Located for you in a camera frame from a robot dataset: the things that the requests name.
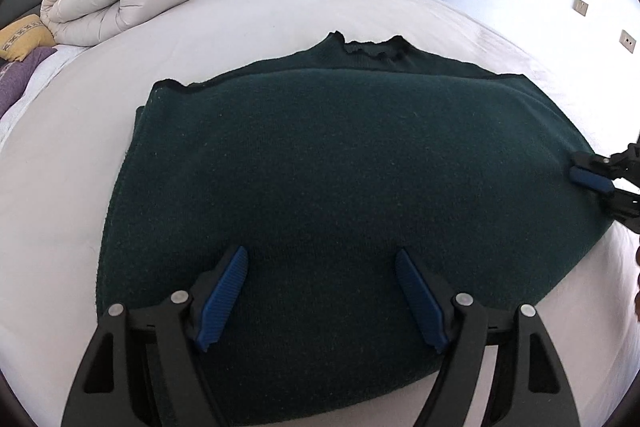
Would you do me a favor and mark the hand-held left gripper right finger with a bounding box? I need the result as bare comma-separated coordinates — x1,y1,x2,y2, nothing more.
394,248,583,427

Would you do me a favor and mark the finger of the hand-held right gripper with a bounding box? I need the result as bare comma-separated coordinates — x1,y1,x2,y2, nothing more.
572,141,640,180
570,164,640,235

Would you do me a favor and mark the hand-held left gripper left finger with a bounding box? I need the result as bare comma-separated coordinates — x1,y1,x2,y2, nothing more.
60,245,251,427

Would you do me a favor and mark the dark green sweater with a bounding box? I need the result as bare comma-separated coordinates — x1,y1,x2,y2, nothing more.
95,31,618,423

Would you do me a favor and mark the person's right hand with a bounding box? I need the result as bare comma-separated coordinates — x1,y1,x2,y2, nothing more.
631,241,640,324

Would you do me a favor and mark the bed with white sheet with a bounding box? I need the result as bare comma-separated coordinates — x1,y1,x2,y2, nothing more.
0,0,640,427

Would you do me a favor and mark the purple blanket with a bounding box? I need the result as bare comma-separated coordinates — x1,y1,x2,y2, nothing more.
0,47,58,118

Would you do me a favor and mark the yellow patterned pillow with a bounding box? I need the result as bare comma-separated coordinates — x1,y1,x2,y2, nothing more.
0,13,57,62

